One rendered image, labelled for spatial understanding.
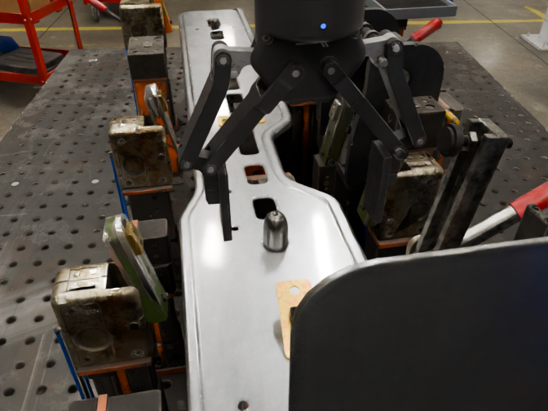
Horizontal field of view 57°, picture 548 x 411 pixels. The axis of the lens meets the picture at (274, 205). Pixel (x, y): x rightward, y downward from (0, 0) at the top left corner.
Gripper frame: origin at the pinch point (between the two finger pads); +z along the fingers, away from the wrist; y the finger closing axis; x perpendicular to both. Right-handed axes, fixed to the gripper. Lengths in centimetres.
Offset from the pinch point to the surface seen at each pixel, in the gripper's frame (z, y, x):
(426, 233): 5.4, -13.4, -1.0
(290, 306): 12.3, 0.7, -0.1
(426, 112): 2.9, -22.1, -21.6
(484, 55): 116, -222, -312
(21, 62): 88, 107, -288
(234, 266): 14.5, 5.6, -9.3
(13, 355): 44, 43, -26
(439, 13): -1, -37, -51
